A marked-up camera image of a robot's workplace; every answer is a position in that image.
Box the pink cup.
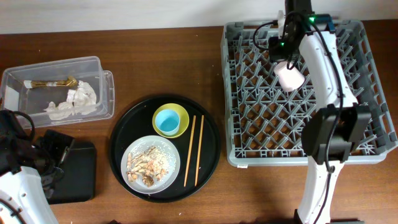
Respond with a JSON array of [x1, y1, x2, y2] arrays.
[[274, 61, 305, 92]]

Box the wooden chopstick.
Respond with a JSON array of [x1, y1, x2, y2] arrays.
[[195, 115, 205, 187], [183, 115, 197, 187]]

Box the yellow-green bowl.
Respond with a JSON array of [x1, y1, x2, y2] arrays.
[[152, 103, 189, 138]]

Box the light blue cup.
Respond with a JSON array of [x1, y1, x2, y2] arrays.
[[155, 109, 180, 136]]

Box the grey plate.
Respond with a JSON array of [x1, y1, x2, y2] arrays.
[[120, 135, 180, 195]]

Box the food scraps with rice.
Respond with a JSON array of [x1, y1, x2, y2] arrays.
[[126, 146, 170, 187]]

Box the white napkin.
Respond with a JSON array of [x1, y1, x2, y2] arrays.
[[44, 81, 97, 121]]

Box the gold coffee stick wrapper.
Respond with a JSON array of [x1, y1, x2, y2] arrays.
[[23, 76, 78, 89]]

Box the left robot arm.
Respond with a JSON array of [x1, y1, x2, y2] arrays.
[[1, 110, 75, 223]]

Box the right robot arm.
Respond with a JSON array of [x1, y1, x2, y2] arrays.
[[268, 0, 371, 223]]

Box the grey dishwasher rack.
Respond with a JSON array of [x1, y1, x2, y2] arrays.
[[221, 20, 397, 167]]

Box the white rack label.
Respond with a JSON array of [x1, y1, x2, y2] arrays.
[[237, 164, 248, 169]]

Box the clear plastic waste bin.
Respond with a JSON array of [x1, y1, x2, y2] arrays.
[[1, 56, 115, 128]]

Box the round black serving tray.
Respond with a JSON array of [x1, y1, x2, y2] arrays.
[[109, 95, 221, 203]]

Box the black rectangular tray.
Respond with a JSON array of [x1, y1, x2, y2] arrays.
[[47, 141, 96, 205]]

